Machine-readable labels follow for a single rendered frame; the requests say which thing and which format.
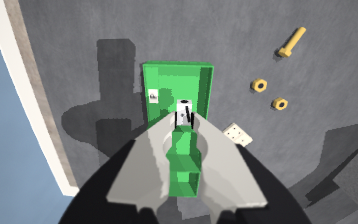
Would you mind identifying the green three-compartment bin rack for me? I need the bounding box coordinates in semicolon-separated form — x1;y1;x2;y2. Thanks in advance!
143;61;214;197

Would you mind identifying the yellow hex nut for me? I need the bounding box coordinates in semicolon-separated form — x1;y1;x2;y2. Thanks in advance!
273;98;287;110
252;78;267;92

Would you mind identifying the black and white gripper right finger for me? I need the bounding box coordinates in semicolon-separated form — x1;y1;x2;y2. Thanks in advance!
191;111;312;224

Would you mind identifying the yellow hex bolt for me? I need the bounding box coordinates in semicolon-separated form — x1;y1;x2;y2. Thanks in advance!
278;27;306;58

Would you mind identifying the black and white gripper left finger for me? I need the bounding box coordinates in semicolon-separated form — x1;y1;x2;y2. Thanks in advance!
58;111;177;224

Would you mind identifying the white domino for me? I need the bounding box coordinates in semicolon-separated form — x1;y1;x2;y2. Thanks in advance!
223;123;252;146

